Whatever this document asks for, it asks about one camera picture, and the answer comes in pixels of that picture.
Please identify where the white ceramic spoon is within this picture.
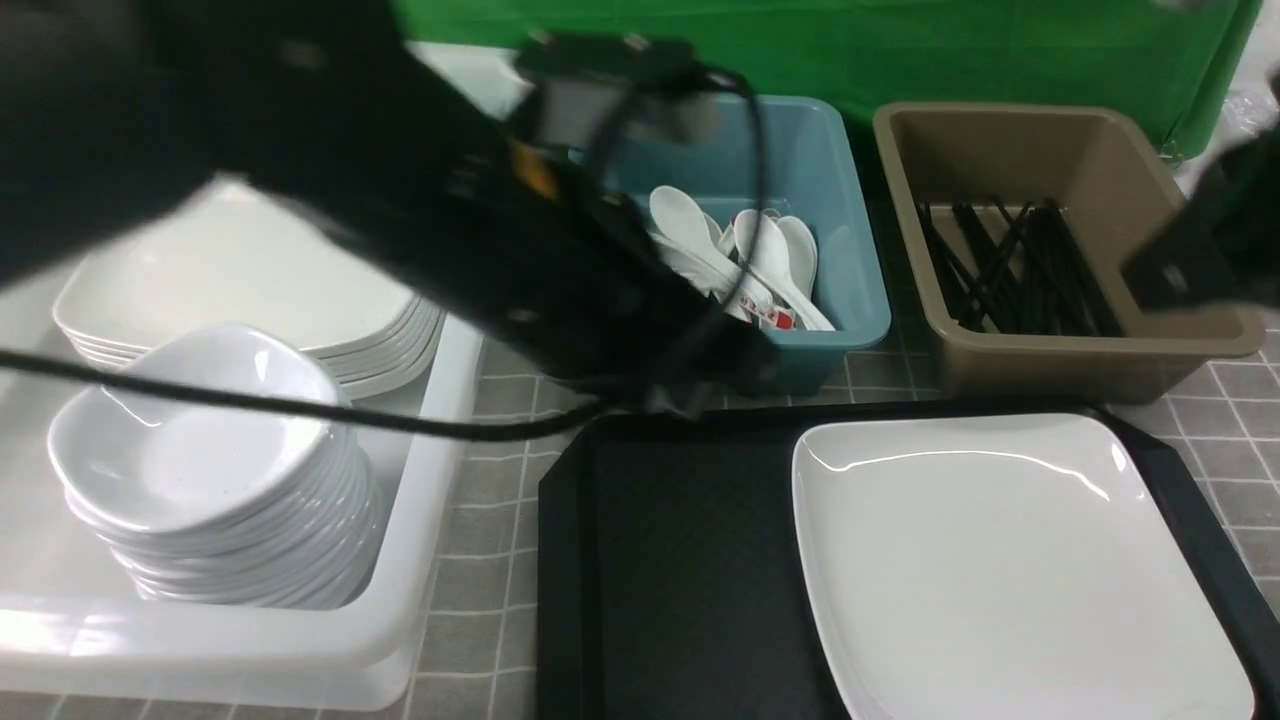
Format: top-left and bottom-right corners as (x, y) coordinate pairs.
(733, 209), (835, 332)
(774, 217), (818, 299)
(649, 186), (741, 302)

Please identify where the black cable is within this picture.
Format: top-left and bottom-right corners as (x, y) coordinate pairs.
(0, 60), (771, 443)

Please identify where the green backdrop cloth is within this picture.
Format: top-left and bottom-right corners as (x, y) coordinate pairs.
(396, 1), (1263, 156)

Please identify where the large white square plate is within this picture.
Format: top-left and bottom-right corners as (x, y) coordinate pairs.
(792, 413), (1261, 719)

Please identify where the teal plastic bin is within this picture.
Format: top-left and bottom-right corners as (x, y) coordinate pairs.
(607, 95), (892, 395)

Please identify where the black serving tray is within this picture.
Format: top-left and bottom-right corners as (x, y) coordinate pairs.
(536, 398), (1277, 719)

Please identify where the stack of white bowls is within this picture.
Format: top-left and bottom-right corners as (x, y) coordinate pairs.
(47, 386), (384, 610)

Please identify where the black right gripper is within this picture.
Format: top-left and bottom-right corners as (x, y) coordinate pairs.
(1121, 127), (1279, 311)

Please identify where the large white plastic bin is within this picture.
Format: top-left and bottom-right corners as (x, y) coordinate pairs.
(0, 181), (486, 711)

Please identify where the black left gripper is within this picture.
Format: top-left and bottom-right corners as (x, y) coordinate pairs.
(483, 193), (780, 416)

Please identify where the grey checked tablecloth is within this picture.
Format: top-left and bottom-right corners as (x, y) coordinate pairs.
(0, 190), (1280, 720)

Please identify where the brown plastic bin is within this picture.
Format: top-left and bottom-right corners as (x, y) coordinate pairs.
(873, 102), (1266, 404)

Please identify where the pile of black chopsticks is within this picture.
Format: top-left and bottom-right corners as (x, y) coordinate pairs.
(915, 195), (1125, 338)

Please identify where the stack of white square plates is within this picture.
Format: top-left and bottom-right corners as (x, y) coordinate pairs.
(52, 183), (444, 400)

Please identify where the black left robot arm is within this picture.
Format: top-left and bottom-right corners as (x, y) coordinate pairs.
(3, 1), (780, 414)

